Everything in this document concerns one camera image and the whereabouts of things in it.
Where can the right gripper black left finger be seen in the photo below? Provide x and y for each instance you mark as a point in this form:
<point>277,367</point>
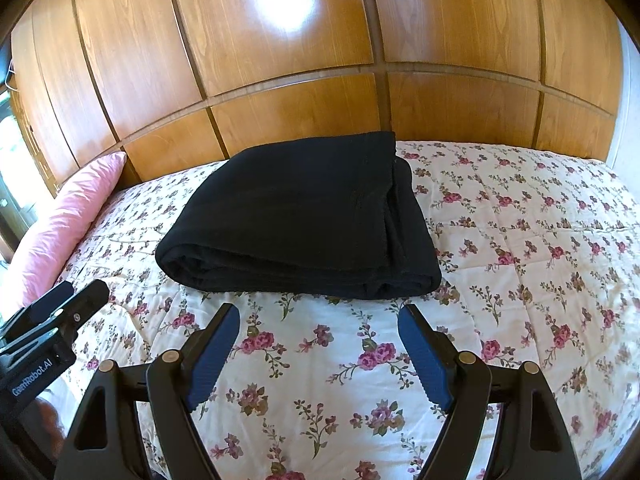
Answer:
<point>105,439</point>

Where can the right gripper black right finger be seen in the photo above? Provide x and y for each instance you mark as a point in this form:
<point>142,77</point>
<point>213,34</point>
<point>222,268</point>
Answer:
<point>531,439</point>

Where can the black pants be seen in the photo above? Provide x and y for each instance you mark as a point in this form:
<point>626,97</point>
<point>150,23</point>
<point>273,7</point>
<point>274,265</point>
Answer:
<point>332,216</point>

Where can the pink pillow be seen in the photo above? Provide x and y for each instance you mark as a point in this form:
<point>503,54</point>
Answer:
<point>49,242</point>

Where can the wooden framed window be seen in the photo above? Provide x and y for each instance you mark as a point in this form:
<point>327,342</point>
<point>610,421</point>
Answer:
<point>24,195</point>

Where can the floral bed quilt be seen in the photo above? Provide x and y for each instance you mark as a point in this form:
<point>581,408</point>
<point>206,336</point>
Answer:
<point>540,262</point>

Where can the wooden wardrobe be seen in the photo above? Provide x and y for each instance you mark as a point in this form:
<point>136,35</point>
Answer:
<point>178,83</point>

